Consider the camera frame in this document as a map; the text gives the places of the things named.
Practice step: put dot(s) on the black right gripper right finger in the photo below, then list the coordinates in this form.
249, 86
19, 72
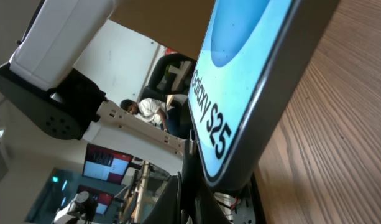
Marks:
207, 210

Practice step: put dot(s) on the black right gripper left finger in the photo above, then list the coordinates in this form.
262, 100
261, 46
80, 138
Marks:
167, 210

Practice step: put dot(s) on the Galaxy S25 smartphone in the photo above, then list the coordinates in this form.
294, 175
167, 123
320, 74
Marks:
252, 58

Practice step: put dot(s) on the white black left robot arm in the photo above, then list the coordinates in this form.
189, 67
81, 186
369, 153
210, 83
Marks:
41, 81

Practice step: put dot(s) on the red white monitor screen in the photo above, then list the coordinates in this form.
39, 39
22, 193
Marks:
105, 164

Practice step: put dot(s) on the person in white shirt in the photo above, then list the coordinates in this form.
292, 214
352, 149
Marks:
154, 112

